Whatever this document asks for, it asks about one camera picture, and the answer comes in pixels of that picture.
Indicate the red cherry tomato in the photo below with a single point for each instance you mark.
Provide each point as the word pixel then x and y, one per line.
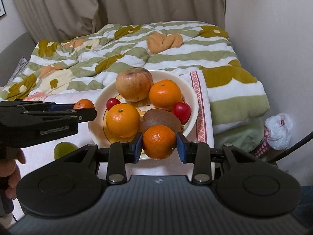
pixel 182 111
pixel 112 102

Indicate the framed wall picture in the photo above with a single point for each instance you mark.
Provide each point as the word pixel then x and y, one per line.
pixel 2 9

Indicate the beige curtain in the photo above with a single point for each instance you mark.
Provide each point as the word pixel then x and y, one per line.
pixel 59 20

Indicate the large orange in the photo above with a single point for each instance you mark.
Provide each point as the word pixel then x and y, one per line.
pixel 123 120

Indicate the grey sofa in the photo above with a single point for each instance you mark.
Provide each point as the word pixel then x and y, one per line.
pixel 23 46

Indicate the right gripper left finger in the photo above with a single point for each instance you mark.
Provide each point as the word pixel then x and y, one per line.
pixel 122 153

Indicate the white plastic bag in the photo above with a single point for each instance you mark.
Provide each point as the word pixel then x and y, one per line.
pixel 279 129

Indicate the red cherry tomato in bowl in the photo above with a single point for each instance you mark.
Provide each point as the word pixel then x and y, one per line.
pixel 112 102

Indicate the cream yellow fruit bowl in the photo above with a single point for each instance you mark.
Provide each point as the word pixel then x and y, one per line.
pixel 104 138

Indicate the orange mandarin in bowl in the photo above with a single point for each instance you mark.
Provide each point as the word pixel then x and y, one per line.
pixel 164 94

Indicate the brown kiwi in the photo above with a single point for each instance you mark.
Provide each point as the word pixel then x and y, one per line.
pixel 160 117

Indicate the reddish yellow apple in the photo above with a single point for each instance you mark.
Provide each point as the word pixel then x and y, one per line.
pixel 134 84

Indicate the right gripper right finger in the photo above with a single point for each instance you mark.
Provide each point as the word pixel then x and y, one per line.
pixel 199 154

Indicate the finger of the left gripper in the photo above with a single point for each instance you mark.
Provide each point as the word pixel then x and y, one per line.
pixel 61 106
pixel 80 115

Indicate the green apple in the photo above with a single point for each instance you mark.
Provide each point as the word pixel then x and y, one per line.
pixel 64 148

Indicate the small orange mandarin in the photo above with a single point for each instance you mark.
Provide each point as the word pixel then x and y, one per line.
pixel 159 142

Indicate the person's left hand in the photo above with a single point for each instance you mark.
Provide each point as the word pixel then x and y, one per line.
pixel 10 171

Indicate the green striped floral duvet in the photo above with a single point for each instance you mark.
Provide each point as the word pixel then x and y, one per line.
pixel 236 98

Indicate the grey patterned pillow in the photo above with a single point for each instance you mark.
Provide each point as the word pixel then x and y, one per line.
pixel 22 64

